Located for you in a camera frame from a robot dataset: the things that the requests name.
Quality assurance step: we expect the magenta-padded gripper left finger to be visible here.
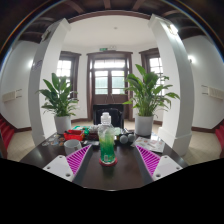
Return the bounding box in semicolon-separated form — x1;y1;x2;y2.
42;143;94;186

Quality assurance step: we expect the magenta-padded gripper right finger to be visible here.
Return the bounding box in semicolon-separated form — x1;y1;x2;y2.
134;144;184;186

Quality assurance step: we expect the clear bottle with green drink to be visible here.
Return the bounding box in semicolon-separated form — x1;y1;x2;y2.
97;112;117;165

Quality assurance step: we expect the white ceramic mug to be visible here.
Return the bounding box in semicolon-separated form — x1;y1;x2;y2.
63;139;83;156

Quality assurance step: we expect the printed paper sheet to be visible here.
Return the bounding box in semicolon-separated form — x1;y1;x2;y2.
131;136;166;154

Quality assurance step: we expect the red plastic box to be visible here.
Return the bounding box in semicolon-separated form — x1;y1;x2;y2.
63;129;85;142

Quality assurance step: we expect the black handheld device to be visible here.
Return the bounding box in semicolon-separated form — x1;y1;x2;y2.
81;139;100;148

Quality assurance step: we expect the small potted plant, white pot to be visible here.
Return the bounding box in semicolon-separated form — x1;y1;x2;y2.
36;72;80;135

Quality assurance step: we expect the green plastic tray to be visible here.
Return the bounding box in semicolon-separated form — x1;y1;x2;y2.
72;125;91;135

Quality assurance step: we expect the large potted plant, white pot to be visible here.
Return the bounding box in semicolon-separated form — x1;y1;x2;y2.
122;63;181;137

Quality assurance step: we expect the box of snack packets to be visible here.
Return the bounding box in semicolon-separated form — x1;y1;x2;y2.
87;125;100;141

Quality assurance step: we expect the flat round red coaster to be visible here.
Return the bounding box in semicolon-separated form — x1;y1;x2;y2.
98;157;119;167

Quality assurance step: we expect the red carpeted staircase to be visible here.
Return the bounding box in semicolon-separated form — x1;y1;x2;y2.
214;124;224;151
0;114;16;149

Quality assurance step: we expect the black chair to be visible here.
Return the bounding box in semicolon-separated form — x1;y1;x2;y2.
92;103;125;129

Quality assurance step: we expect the dark-framed window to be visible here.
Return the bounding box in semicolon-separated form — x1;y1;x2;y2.
56;50;82;101
139;47;165;88

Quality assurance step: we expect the dark wooden glazed door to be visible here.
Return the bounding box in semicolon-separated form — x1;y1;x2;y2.
86;50;134;119

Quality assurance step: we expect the bright ceiling lamp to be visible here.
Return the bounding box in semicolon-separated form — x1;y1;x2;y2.
168;23;179;35

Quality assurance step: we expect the white wall radiator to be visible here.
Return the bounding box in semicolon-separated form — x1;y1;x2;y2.
2;88;24;103
201;84;224;101

